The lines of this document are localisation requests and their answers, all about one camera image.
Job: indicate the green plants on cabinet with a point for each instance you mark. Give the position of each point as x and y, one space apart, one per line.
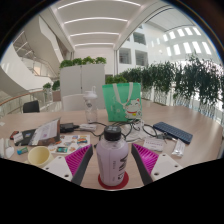
82 61

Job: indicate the pale yellow mug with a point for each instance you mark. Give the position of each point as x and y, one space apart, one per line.
39 155

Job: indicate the flat round red coaster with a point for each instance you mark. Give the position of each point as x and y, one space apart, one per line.
125 182

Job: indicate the white charger block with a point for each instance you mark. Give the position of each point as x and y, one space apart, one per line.
87 126

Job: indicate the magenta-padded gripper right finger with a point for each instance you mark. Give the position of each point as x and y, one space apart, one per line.
163 166

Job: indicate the ceiling light strips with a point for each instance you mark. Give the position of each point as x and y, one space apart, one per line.
96 19

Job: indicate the brown-edged tablet with paper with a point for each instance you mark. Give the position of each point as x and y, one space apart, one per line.
46 131

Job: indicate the small red black box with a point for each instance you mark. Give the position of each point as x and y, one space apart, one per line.
14 134

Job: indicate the green tote bag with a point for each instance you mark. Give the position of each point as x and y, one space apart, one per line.
118 103

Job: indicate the white card box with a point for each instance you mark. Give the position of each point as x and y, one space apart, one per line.
18 137

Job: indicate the colourful sticker sheet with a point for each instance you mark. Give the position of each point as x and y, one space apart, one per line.
70 141

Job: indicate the black chair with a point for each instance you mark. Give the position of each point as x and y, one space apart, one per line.
31 106

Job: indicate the wooden handrail glass railing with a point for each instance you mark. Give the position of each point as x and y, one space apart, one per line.
16 96

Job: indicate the clear water bottle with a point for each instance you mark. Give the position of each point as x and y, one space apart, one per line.
90 105

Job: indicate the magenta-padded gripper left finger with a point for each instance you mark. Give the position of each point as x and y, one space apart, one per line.
61 166

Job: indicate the white cabinet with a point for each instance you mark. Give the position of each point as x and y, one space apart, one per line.
81 83

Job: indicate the white plastic packet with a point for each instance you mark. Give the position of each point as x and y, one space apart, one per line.
179 148

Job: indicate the black folder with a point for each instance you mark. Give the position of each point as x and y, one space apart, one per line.
28 135

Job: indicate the lilac bottle with black cap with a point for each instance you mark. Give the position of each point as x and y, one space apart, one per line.
112 160

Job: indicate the black power adapter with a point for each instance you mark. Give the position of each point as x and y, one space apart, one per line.
66 127

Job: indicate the green plant hedge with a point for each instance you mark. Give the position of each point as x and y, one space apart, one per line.
173 80

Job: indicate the white computer mouse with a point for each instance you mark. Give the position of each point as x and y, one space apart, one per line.
9 152

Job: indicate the brown planter with green plants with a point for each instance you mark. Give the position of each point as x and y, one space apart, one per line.
115 79

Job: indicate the small white printed box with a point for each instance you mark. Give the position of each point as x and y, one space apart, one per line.
153 144

